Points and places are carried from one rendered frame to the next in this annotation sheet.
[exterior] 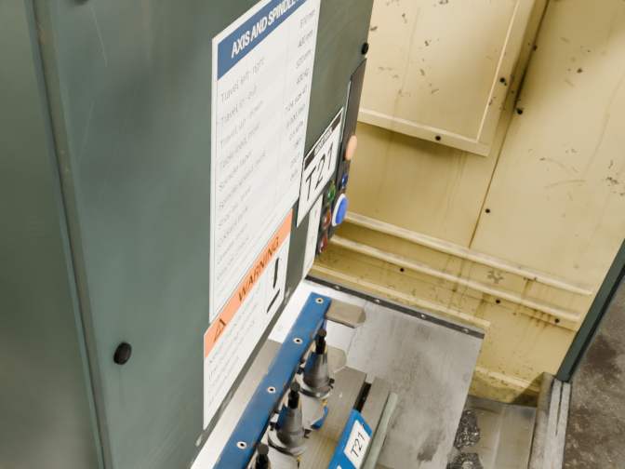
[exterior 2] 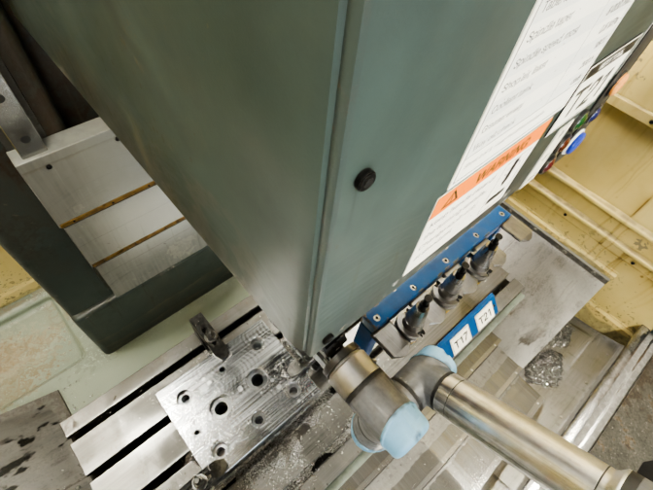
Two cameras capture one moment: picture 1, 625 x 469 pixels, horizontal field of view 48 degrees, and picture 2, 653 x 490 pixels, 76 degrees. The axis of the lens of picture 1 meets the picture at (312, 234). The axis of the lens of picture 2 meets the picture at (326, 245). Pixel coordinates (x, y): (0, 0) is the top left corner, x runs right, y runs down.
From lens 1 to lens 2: 18 cm
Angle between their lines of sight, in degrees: 23
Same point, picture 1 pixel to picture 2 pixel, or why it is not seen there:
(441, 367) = (563, 290)
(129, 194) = not seen: outside the picture
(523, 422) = (606, 349)
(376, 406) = (506, 297)
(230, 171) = (546, 23)
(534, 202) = not seen: outside the picture
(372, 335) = (521, 250)
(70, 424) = (294, 231)
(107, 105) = not seen: outside the picture
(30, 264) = (293, 14)
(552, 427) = (632, 364)
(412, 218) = (593, 180)
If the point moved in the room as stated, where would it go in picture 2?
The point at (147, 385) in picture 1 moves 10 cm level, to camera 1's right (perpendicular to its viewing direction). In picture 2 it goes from (375, 224) to (545, 316)
